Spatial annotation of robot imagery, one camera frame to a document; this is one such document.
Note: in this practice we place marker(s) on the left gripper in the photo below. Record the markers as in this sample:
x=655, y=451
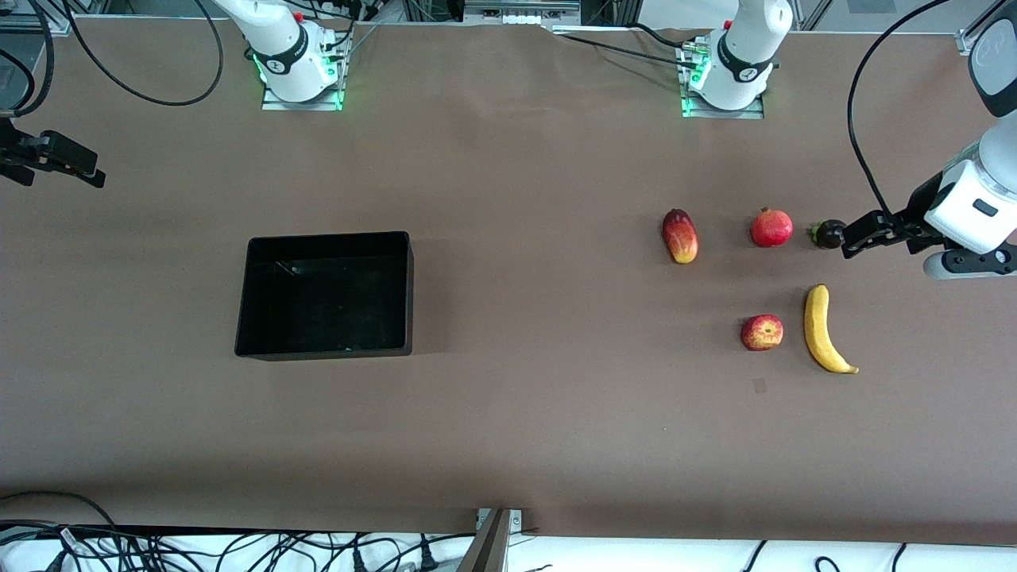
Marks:
x=919, y=206

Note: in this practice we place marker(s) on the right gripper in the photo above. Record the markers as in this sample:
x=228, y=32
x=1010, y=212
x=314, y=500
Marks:
x=17, y=151

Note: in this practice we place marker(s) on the yellow banana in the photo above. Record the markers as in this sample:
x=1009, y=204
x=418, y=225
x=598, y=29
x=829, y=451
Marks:
x=817, y=326

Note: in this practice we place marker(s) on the red yellow apple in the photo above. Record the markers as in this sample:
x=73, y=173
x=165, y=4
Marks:
x=763, y=333

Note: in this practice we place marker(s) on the black plastic box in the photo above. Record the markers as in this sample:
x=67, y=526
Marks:
x=334, y=310

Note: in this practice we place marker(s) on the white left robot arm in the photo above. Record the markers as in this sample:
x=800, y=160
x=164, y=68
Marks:
x=747, y=79

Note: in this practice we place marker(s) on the grey metal connector box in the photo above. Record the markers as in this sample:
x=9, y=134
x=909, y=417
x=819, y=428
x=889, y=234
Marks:
x=520, y=11

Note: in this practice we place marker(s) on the dark purple mangosteen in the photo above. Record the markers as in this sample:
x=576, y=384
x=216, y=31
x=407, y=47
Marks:
x=828, y=234

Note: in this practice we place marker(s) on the red pomegranate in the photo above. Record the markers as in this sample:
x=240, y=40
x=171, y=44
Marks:
x=772, y=229

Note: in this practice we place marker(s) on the red yellow mango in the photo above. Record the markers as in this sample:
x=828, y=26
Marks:
x=681, y=238

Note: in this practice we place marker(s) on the aluminium frame profile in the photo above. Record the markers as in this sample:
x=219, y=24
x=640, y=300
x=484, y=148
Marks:
x=985, y=24
x=36, y=24

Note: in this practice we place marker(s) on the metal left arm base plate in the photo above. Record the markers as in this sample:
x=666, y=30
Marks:
x=755, y=114

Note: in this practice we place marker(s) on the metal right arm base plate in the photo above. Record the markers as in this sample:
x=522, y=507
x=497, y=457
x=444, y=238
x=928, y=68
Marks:
x=274, y=104

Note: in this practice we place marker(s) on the grey metal frame bracket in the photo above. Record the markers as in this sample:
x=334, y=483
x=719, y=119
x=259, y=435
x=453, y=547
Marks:
x=489, y=548

